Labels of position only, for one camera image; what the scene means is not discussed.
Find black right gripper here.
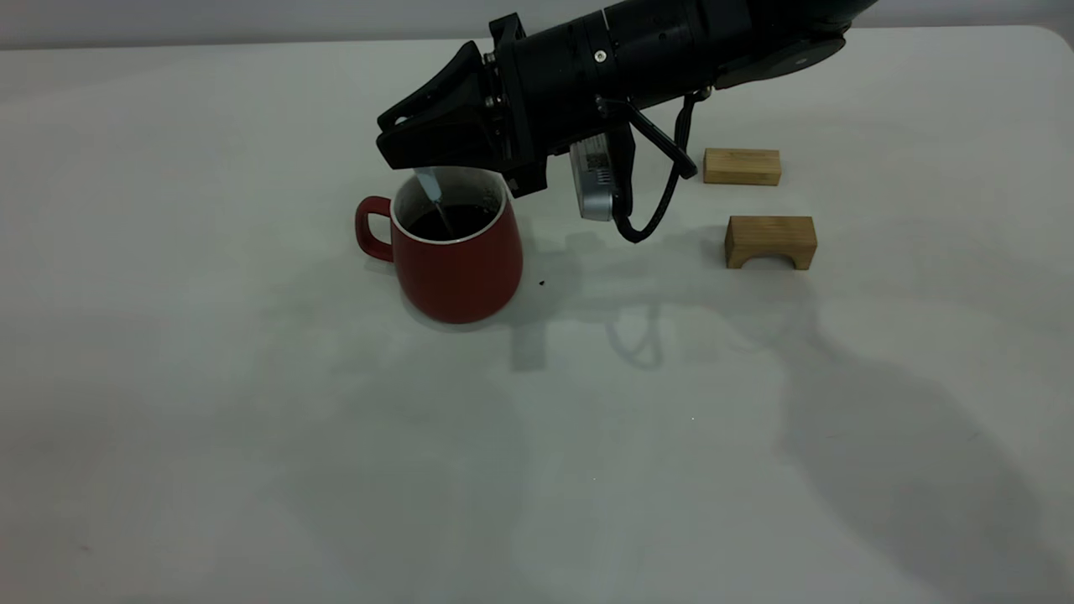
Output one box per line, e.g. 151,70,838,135
374,12,608,200

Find spoon with light blue handle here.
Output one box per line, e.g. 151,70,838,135
414,166,459,240

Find red ceramic coffee cup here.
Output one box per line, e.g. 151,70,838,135
354,166,524,325

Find flat rectangular wooden block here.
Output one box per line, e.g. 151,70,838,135
703,148,782,186

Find arched wooden block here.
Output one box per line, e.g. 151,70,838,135
725,216,817,272

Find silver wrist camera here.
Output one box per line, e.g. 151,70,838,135
570,138,616,222

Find black camera cable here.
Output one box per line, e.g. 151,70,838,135
611,87,714,245

